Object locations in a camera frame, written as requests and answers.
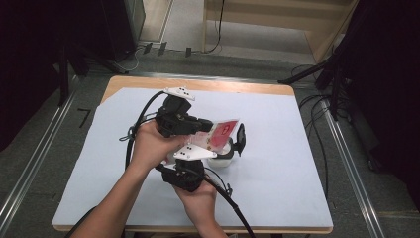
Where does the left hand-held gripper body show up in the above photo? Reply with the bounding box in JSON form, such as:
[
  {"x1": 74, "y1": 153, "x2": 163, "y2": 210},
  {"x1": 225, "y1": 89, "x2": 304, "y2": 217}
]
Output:
[{"x1": 155, "y1": 86, "x2": 202, "y2": 138}]

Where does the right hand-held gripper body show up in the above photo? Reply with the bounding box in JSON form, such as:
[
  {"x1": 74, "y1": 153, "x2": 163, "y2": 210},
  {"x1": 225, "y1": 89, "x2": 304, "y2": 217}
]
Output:
[{"x1": 161, "y1": 143, "x2": 218, "y2": 193}]

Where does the red and white sugar bag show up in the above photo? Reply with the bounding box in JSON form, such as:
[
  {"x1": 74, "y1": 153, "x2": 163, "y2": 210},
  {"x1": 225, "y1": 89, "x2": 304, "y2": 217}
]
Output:
[{"x1": 162, "y1": 118, "x2": 240, "y2": 167}]

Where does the clear jar with black lid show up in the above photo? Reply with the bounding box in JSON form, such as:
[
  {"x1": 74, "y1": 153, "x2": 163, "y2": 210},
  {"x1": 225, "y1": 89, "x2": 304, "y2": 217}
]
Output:
[{"x1": 207, "y1": 123, "x2": 247, "y2": 168}]

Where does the person's left hand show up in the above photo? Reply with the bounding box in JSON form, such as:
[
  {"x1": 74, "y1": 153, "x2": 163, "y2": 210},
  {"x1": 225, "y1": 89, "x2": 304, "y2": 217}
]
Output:
[{"x1": 130, "y1": 120, "x2": 186, "y2": 173}]

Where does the person's right hand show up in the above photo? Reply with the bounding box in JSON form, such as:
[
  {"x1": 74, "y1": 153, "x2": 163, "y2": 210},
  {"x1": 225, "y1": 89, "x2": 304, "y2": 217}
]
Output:
[{"x1": 172, "y1": 179, "x2": 219, "y2": 229}]

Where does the wooden table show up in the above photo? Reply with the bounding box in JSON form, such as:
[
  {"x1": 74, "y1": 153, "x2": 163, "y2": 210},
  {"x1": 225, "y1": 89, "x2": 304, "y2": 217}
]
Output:
[{"x1": 52, "y1": 74, "x2": 334, "y2": 235}]

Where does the black cabinet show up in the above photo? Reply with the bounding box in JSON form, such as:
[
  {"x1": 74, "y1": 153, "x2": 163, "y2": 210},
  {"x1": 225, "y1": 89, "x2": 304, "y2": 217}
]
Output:
[{"x1": 100, "y1": 0, "x2": 147, "y2": 60}]

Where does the black metal stand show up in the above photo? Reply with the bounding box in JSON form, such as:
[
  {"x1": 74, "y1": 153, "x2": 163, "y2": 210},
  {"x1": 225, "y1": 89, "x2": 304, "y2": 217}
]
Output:
[{"x1": 58, "y1": 43, "x2": 128, "y2": 107}]

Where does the light wooden shelf unit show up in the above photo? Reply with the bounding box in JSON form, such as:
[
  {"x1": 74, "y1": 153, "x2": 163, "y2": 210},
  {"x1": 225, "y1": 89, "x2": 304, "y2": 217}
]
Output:
[{"x1": 201, "y1": 0, "x2": 360, "y2": 63}]

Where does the black tripod stand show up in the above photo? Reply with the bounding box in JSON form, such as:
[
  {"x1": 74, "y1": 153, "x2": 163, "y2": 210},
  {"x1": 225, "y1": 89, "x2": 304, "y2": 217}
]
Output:
[{"x1": 277, "y1": 49, "x2": 351, "y2": 122}]

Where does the dark curtain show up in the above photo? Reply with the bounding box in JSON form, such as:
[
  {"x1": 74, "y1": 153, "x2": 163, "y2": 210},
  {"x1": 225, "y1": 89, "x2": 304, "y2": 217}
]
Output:
[
  {"x1": 333, "y1": 0, "x2": 420, "y2": 212},
  {"x1": 0, "y1": 0, "x2": 107, "y2": 153}
]

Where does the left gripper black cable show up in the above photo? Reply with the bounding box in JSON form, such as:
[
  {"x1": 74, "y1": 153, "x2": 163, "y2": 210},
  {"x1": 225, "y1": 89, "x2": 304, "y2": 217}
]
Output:
[{"x1": 119, "y1": 90, "x2": 166, "y2": 172}]

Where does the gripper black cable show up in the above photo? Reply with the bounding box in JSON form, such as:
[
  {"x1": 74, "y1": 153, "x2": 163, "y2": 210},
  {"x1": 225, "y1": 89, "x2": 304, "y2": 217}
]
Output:
[
  {"x1": 201, "y1": 167, "x2": 257, "y2": 238},
  {"x1": 119, "y1": 90, "x2": 166, "y2": 172}
]

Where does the metal floor rail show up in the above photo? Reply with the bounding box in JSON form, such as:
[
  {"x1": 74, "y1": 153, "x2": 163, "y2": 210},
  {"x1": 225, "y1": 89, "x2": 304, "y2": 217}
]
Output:
[
  {"x1": 0, "y1": 82, "x2": 80, "y2": 229},
  {"x1": 88, "y1": 70, "x2": 281, "y2": 84},
  {"x1": 321, "y1": 98, "x2": 385, "y2": 238}
]

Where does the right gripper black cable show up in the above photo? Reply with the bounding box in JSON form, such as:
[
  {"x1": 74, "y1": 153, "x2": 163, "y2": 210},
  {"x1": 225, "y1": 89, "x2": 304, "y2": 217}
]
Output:
[{"x1": 201, "y1": 167, "x2": 257, "y2": 238}]

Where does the white floor cable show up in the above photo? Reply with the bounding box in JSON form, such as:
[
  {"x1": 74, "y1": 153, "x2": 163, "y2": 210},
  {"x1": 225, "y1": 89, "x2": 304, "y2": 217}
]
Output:
[{"x1": 115, "y1": 46, "x2": 147, "y2": 73}]

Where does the hanging black cable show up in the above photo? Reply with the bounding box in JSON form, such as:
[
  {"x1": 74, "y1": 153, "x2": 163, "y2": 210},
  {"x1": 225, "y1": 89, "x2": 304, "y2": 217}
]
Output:
[{"x1": 204, "y1": 0, "x2": 226, "y2": 54}]

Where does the short black floor cable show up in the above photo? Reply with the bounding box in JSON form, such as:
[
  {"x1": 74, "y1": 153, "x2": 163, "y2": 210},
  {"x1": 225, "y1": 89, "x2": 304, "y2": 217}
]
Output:
[{"x1": 290, "y1": 63, "x2": 320, "y2": 78}]

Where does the long black floor cable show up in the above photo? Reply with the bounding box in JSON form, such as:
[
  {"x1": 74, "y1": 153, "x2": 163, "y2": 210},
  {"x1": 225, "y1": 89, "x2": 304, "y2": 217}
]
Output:
[{"x1": 298, "y1": 93, "x2": 331, "y2": 199}]

